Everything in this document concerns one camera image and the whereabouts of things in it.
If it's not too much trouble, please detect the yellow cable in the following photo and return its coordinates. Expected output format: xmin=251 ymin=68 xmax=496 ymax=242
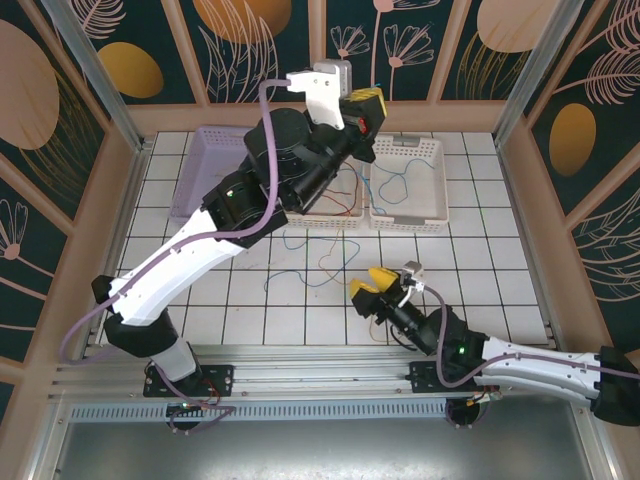
xmin=367 ymin=314 xmax=394 ymax=347
xmin=322 ymin=232 xmax=351 ymax=286

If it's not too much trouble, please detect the red cable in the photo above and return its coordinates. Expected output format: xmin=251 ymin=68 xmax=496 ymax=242
xmin=319 ymin=167 xmax=364 ymax=219

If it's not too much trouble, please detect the blue cable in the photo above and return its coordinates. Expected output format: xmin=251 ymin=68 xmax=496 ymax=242
xmin=282 ymin=228 xmax=314 ymax=251
xmin=263 ymin=234 xmax=362 ymax=292
xmin=359 ymin=79 xmax=382 ymax=211
xmin=369 ymin=158 xmax=427 ymax=212

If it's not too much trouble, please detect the white perforated plastic basket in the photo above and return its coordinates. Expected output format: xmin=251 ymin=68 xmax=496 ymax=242
xmin=282 ymin=149 xmax=369 ymax=232

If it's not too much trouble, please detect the white basket with grey labels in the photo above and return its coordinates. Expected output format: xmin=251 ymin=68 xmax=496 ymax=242
xmin=368 ymin=132 xmax=450 ymax=236

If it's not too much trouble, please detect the purple perforated plastic basket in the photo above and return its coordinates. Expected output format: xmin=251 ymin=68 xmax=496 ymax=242
xmin=168 ymin=125 xmax=261 ymax=226

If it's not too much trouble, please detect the grey metal plate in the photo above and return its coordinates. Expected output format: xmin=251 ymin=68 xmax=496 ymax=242
xmin=49 ymin=417 xmax=609 ymax=480

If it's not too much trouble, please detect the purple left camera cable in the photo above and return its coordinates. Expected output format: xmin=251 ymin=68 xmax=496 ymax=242
xmin=59 ymin=78 xmax=296 ymax=437

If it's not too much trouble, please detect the purple camera cable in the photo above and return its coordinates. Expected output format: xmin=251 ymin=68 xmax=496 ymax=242
xmin=59 ymin=78 xmax=296 ymax=437
xmin=399 ymin=282 xmax=640 ymax=390

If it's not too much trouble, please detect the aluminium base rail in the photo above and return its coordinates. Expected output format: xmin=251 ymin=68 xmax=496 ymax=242
xmin=47 ymin=343 xmax=569 ymax=402

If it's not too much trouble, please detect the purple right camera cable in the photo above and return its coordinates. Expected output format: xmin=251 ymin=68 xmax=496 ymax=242
xmin=399 ymin=282 xmax=640 ymax=390

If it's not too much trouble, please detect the slotted grey cable duct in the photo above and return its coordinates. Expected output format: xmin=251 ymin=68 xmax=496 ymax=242
xmin=67 ymin=401 xmax=454 ymax=422

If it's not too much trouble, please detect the aluminium frame post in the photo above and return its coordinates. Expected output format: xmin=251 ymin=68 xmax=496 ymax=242
xmin=492 ymin=0 xmax=581 ymax=146
xmin=39 ymin=0 xmax=154 ymax=154

